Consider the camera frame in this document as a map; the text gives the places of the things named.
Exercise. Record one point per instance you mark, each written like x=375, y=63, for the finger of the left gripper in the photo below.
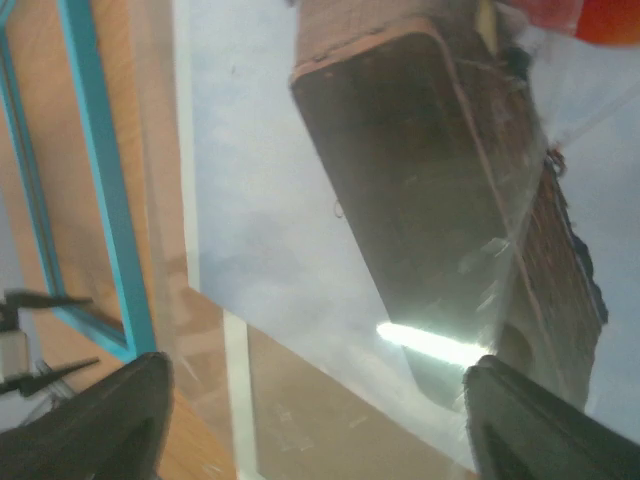
x=26, y=299
x=28, y=384

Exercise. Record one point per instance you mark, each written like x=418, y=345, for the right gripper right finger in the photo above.
x=519, y=430

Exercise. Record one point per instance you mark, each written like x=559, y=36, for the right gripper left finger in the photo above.
x=115, y=429

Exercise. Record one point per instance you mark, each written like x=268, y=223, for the teal picture frame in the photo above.
x=136, y=336

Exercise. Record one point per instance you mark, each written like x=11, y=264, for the white mat board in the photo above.
x=314, y=397

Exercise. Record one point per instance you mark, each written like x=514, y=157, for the colourful balloon photo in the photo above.
x=462, y=174

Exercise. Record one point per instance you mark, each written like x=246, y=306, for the clear acrylic sheet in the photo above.
x=163, y=79

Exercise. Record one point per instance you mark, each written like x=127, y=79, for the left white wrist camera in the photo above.
x=14, y=354

